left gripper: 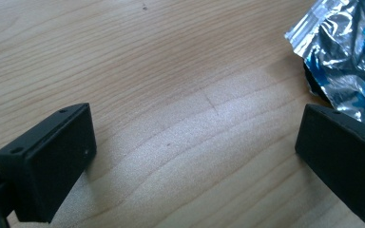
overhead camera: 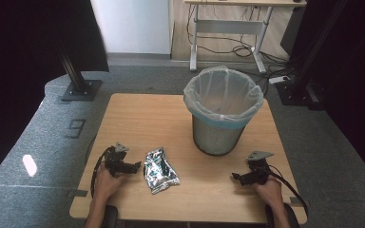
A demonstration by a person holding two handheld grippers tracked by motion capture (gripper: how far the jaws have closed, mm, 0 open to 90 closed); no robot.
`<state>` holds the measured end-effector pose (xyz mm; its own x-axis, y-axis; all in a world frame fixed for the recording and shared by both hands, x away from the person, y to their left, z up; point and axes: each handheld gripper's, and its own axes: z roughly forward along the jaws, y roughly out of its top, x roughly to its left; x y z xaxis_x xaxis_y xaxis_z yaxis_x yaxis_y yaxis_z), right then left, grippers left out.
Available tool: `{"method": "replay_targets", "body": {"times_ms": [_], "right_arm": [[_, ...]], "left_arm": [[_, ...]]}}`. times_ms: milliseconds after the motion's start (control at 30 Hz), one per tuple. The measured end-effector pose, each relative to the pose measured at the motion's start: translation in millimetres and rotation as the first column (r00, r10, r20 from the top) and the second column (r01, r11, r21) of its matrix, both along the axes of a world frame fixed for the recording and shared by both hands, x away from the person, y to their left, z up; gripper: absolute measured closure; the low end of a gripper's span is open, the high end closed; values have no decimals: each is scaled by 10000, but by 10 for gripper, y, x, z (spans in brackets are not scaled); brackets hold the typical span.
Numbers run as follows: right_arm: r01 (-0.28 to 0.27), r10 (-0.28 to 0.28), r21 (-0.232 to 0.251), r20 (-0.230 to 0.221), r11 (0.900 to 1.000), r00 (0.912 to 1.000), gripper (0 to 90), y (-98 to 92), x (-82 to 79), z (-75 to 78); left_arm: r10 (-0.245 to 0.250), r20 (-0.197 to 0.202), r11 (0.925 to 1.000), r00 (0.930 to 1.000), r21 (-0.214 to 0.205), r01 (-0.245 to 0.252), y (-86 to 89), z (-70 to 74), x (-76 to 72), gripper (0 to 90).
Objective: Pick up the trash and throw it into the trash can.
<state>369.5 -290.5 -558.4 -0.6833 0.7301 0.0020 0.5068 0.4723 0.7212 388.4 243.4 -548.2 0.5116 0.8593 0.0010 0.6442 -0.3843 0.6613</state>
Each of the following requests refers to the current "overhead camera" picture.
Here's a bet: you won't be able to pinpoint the translucent white trash bag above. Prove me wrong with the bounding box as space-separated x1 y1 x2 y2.
182 65 265 130

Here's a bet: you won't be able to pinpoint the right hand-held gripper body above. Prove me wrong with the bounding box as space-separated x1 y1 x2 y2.
245 150 275 186

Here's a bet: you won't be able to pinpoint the metal mesh trash can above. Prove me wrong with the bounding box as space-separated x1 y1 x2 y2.
191 111 247 157

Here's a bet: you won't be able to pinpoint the person's left hand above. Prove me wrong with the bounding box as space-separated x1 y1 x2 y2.
93 166 128 203

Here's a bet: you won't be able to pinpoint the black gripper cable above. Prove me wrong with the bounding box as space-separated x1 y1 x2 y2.
267 164 310 217
89 145 112 200

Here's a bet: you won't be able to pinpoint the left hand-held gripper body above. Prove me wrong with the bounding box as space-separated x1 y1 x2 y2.
104 142 130 178

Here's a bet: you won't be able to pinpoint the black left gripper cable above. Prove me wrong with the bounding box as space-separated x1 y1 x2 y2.
89 145 112 200

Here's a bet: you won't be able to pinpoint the black cables under desk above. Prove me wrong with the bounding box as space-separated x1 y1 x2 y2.
185 4 294 80

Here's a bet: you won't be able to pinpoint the person's right hand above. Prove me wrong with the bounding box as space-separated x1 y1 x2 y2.
252 176 283 211

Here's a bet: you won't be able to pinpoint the white power strip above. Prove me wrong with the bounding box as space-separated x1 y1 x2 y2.
268 75 291 86

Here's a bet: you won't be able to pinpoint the black curtain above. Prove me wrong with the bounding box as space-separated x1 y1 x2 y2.
0 0 110 188
289 0 365 186

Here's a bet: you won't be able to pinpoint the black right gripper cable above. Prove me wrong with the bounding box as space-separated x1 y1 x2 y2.
267 164 310 217

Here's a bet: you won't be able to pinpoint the white metal desk frame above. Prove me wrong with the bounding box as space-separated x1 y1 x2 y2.
183 0 308 75

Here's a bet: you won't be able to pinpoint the crumpled silver foil packet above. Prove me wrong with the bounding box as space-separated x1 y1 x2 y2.
143 146 182 195

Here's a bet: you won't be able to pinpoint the black metal stand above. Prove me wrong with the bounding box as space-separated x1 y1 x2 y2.
275 0 346 110
56 44 104 103

